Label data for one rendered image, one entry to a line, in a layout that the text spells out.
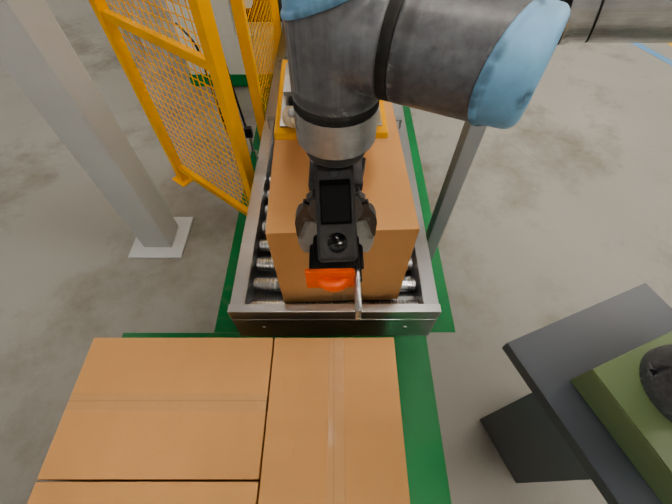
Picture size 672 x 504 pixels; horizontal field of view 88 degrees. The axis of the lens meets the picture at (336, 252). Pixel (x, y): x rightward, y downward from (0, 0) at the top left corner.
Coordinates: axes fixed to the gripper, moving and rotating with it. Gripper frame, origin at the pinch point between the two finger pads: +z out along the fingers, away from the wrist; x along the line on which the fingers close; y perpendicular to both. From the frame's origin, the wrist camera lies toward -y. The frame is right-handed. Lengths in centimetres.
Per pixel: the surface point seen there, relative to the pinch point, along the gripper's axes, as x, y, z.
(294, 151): 13, 55, 25
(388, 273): -16, 24, 47
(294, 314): 14, 17, 61
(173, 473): 44, -27, 66
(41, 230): 177, 99, 120
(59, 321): 140, 40, 120
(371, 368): -11, 1, 66
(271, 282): 24, 32, 65
